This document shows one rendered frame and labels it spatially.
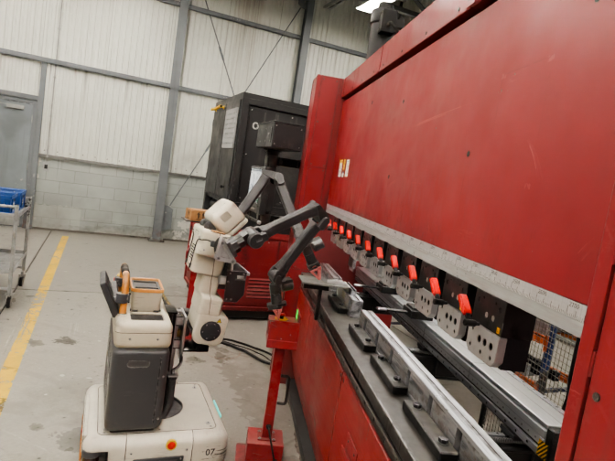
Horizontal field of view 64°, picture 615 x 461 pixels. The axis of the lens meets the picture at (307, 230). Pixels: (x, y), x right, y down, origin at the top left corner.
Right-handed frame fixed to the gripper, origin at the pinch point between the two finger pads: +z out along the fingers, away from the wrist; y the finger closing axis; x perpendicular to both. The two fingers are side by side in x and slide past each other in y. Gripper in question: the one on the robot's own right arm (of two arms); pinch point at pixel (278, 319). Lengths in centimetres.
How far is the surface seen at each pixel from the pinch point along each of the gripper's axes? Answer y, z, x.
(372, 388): 28, 1, -93
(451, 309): 48, -32, -120
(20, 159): -392, -147, 625
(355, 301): 40.9, -6.1, -5.8
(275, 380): -5.6, 34.5, 3.1
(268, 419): -11, 56, 3
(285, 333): 2.5, 6.4, -4.5
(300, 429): 6, 79, 31
